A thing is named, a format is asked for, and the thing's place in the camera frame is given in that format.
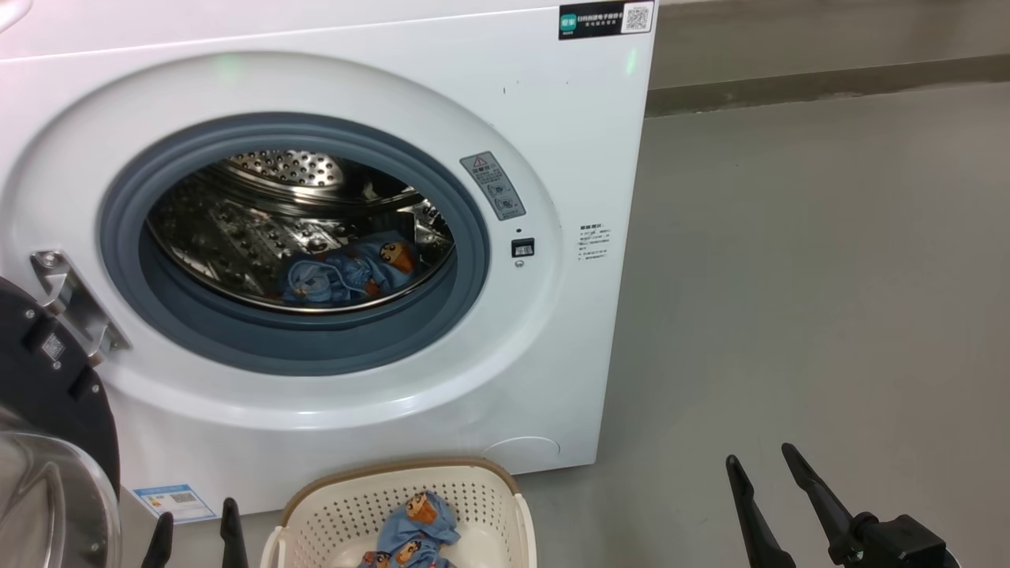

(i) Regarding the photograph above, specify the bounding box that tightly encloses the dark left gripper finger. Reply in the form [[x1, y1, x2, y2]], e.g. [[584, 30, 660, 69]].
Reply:
[[219, 497, 250, 568], [140, 511, 174, 568]]

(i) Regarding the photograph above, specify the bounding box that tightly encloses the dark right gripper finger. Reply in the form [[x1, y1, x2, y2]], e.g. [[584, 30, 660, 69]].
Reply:
[[781, 443, 865, 565], [725, 454, 798, 568]]

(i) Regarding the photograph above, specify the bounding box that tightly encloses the blue cartoon print garment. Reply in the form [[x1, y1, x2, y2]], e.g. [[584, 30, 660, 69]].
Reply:
[[359, 491, 461, 568], [280, 239, 419, 307]]

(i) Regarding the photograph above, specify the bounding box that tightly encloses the black round glass washer door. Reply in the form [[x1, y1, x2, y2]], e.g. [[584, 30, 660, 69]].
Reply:
[[0, 276, 123, 568]]

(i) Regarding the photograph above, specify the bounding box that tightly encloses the cream perforated laundry basket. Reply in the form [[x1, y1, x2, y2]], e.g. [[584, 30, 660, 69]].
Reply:
[[260, 458, 539, 568]]

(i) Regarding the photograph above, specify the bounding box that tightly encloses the grey rubber door seal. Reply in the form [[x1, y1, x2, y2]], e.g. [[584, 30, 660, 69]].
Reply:
[[97, 113, 492, 377]]

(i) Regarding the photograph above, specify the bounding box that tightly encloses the metal door hinge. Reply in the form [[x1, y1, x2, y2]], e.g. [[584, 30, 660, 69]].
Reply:
[[30, 250, 133, 365]]

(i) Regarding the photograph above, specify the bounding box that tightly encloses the white front-load washing machine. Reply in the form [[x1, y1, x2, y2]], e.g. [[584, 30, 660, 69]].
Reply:
[[0, 0, 657, 518]]

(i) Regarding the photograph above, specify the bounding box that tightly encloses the blue energy label sticker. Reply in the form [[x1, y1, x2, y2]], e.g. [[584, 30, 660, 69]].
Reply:
[[133, 484, 218, 524]]

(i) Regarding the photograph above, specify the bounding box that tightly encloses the round white filter cover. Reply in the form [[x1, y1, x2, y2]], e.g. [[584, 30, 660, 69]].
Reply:
[[481, 436, 561, 474]]

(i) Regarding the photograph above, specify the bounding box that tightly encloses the steel washer drum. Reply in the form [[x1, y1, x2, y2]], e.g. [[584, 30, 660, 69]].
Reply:
[[146, 150, 457, 314]]

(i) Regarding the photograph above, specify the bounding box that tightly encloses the small printed text label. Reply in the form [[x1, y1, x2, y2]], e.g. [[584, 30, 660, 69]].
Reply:
[[578, 223, 610, 263]]

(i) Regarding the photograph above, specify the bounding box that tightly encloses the grey warning sticker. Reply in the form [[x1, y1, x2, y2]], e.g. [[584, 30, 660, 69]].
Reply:
[[460, 151, 526, 222]]

